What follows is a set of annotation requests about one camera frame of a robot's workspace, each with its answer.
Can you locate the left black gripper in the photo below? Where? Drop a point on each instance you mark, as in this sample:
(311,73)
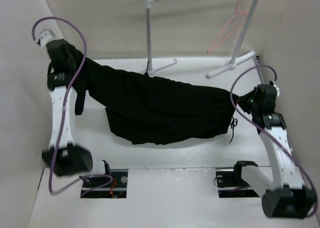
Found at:
(70,47)

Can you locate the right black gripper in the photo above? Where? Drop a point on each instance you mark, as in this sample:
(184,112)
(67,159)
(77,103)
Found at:
(241,100)

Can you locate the black trousers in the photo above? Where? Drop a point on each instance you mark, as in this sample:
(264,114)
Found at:
(156,110)

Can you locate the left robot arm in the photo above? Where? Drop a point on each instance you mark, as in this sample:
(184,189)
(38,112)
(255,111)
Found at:
(67,91)

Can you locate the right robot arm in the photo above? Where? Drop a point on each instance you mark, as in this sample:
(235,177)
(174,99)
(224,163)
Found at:
(286,195)

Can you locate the white clothes rack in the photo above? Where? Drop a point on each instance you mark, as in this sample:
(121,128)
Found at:
(230,65)

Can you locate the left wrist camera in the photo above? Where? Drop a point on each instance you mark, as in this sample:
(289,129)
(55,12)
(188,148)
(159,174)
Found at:
(45,37)

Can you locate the pink wire hanger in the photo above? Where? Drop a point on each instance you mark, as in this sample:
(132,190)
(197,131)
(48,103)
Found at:
(235,22)

